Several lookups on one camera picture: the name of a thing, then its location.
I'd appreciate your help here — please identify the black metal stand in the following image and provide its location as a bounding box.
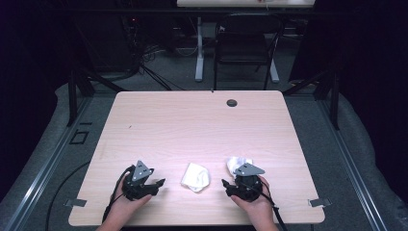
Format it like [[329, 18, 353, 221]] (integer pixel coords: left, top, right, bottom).
[[66, 68, 127, 128], [282, 68, 341, 131]]

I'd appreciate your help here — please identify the aluminium floor rail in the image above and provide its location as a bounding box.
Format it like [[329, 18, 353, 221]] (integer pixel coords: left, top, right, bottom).
[[3, 95, 94, 231], [317, 95, 389, 231]]

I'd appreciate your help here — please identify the black floor cable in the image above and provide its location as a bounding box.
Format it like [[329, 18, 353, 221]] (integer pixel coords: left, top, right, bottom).
[[44, 160, 91, 231]]

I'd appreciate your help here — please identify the white desk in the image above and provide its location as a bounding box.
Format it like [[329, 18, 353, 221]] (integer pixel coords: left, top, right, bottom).
[[176, 0, 317, 84]]

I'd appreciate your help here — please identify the person's left hand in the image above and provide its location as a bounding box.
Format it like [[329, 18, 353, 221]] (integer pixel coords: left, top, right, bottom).
[[107, 186, 153, 225]]

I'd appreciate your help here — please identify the person's right hand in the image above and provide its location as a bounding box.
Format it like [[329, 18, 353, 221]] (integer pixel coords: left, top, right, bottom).
[[230, 192, 276, 225]]

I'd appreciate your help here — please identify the black folding chair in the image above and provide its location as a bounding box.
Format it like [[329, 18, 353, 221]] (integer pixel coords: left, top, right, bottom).
[[213, 13, 286, 90]]

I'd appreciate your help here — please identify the bundle of black cables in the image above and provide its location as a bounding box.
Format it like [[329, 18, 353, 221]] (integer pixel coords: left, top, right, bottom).
[[121, 15, 174, 91]]

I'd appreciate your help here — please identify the hand-held gripper cable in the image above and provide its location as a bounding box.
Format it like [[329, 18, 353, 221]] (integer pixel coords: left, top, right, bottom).
[[101, 165, 136, 224], [256, 176, 288, 231]]

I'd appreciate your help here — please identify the grey metal table bracket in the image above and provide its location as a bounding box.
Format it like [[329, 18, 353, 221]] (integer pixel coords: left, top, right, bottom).
[[64, 198, 88, 208], [308, 197, 333, 208]]

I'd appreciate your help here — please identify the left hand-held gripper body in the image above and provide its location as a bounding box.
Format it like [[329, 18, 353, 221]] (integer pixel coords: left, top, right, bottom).
[[122, 160, 160, 202]]

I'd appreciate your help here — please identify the right hand-held gripper cable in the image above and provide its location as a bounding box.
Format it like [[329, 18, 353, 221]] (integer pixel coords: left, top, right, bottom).
[[256, 176, 288, 231]]

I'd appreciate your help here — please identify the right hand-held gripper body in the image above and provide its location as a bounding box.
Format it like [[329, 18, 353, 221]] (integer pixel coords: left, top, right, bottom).
[[233, 163, 266, 202]]

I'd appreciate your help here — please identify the white sock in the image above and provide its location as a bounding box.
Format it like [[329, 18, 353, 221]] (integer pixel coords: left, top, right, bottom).
[[226, 156, 254, 177], [180, 162, 212, 193]]

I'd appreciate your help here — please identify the left hand-held gripper cable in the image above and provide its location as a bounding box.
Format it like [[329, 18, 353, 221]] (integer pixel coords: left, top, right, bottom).
[[101, 165, 136, 224]]

